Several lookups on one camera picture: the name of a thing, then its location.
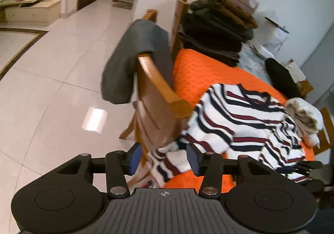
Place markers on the cream sweatshirt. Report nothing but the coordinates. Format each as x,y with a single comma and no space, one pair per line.
302,116

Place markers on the cream low cabinet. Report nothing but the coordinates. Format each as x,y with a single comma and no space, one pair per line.
31,12

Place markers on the grey refrigerator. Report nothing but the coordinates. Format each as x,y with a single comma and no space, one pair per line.
323,77

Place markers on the striped white sweater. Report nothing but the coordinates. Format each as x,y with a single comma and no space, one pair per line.
234,124

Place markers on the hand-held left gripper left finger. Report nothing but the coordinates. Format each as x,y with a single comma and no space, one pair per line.
135,158

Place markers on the green checked tablecloth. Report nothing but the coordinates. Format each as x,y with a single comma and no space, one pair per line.
250,61

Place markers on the orange patterned mat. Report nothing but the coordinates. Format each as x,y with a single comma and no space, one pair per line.
193,74

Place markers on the black garment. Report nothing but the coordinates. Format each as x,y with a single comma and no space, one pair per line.
281,77

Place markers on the patterned door mat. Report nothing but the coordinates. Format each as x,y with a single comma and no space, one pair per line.
122,5

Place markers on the cardboard box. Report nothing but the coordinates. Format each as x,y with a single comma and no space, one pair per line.
306,87

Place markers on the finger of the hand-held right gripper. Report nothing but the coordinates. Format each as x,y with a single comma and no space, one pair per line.
288,170
310,164

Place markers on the white plastic bag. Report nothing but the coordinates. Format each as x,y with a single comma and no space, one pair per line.
276,39

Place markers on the stack of dark folded clothes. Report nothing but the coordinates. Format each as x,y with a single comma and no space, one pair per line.
208,30

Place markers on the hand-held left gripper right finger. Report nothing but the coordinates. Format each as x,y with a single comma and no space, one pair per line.
193,159

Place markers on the brown spotted sweater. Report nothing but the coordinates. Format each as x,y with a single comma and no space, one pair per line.
234,9

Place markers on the grey cloth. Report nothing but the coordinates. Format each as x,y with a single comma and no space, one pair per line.
130,56

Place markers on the black flat tool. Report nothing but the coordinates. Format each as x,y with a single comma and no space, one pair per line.
276,24

